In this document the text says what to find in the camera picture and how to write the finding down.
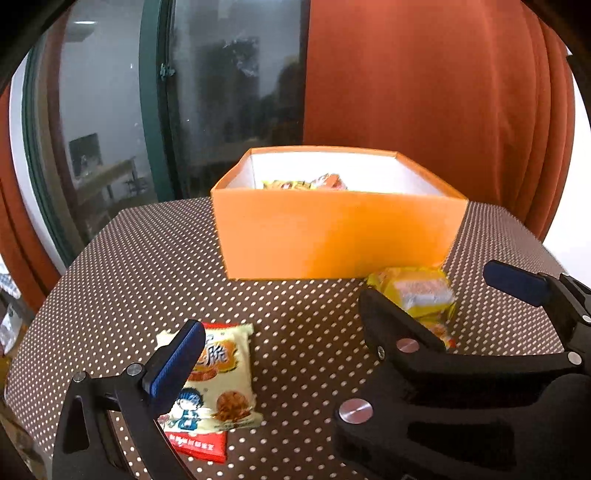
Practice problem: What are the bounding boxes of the cream biscuit snack packet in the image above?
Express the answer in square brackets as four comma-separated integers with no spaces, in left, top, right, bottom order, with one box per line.
[158,324,263,436]

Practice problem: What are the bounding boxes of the brown polka dot tablecloth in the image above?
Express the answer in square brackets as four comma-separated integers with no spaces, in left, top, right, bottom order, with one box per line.
[4,199,564,479]

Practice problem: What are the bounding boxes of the green framed glass door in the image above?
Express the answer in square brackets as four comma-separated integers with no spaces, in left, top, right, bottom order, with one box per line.
[9,0,311,271]

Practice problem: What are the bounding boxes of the yellow honey butter chip bag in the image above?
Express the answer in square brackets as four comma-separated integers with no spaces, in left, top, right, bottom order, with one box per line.
[263,180,312,190]

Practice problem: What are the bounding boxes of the red snack packet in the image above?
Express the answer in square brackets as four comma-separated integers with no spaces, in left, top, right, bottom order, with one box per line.
[157,414,228,464]

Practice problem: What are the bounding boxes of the yellow cake snack packet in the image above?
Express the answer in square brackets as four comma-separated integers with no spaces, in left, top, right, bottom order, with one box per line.
[367,267,457,350]

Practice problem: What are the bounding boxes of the orange curtain right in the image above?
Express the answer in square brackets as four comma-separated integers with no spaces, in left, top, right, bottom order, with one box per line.
[304,1,575,238]

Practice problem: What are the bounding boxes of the orange snack packet in box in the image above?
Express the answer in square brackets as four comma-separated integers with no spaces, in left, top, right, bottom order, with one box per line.
[311,174,348,190]

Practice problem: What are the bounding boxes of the orange curtain left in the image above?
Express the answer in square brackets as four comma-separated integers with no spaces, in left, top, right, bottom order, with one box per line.
[0,89,60,313]

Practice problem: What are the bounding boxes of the orange cardboard box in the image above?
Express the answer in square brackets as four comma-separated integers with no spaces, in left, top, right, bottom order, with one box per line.
[211,146,468,280]

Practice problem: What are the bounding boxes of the orange curtain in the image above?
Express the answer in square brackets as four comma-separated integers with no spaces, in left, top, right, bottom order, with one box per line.
[0,89,60,313]
[304,1,575,238]

